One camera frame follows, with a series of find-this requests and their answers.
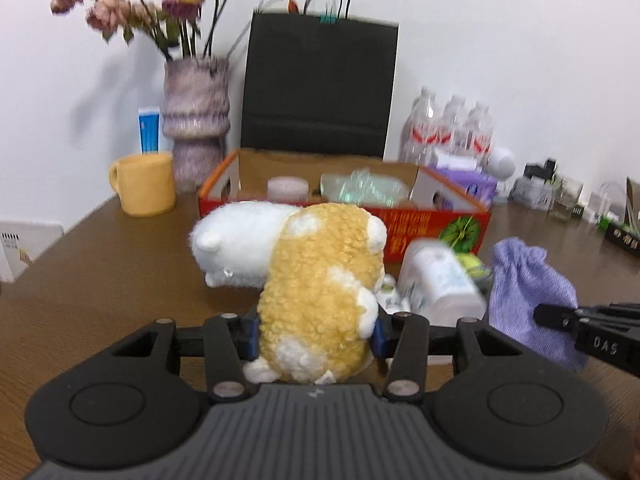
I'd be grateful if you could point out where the water bottle middle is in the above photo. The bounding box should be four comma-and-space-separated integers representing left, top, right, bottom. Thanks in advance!
438, 94, 468, 155

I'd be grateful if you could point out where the person right hand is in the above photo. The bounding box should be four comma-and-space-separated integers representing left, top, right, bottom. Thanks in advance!
628, 426, 640, 480

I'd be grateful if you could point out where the water bottle right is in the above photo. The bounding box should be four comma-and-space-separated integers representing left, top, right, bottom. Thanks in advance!
463, 101, 494, 165

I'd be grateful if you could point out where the white robot figurine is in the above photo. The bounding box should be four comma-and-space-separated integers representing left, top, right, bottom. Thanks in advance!
485, 146, 516, 198

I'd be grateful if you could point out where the iridescent plastic bag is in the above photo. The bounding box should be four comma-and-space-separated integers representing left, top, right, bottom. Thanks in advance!
320, 168, 410, 207

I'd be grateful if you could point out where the white charger with cable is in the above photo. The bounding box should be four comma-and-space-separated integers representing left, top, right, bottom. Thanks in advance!
582, 181, 627, 224

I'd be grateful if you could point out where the blue white tube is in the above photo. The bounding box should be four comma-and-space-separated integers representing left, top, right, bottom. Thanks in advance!
138, 106, 160, 153

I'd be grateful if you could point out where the clear drinking glass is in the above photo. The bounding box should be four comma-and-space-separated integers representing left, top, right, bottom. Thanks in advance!
549, 176, 584, 222

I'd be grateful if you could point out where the purple drawstring pouch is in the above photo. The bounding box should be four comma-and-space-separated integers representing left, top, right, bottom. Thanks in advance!
488, 237, 587, 372

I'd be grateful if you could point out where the clear box with black items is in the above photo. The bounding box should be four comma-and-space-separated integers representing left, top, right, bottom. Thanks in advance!
509, 158, 556, 211

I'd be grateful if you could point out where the translucent pill container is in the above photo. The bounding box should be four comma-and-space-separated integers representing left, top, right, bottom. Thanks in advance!
397, 238, 487, 327

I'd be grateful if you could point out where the dried pink roses bouquet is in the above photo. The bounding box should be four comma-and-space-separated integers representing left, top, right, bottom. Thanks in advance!
50, 0, 228, 61

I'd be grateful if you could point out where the red cardboard box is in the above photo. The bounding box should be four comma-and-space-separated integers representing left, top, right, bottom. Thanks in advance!
198, 148, 491, 263

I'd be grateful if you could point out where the yellow white plush toy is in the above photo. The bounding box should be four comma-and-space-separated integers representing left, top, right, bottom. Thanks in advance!
189, 200, 387, 384

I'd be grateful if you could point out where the water bottle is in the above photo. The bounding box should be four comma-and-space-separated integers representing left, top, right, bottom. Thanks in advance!
463, 101, 494, 165
438, 94, 468, 155
399, 87, 440, 166

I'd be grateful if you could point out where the yellow mug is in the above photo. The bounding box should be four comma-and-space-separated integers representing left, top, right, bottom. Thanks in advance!
108, 152, 176, 218

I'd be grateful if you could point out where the white booklet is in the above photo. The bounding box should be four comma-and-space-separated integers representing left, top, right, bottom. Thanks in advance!
1, 220, 64, 283

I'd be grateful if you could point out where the green tissue pack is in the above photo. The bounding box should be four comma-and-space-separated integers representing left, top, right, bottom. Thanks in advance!
456, 252, 492, 282

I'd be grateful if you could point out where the purple ceramic vase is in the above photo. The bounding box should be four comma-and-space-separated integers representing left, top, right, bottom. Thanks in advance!
160, 58, 230, 193

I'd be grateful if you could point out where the black box gold lettering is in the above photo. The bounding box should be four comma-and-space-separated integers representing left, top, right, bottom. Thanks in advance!
600, 219, 640, 259

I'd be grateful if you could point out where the black paper bag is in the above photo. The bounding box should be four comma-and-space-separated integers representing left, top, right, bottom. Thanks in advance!
240, 0, 399, 157

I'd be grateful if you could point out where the purple tissue box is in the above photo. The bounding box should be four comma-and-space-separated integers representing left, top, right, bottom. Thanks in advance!
428, 153, 498, 209

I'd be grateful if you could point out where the water bottle left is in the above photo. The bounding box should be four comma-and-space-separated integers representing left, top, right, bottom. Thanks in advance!
399, 87, 440, 166

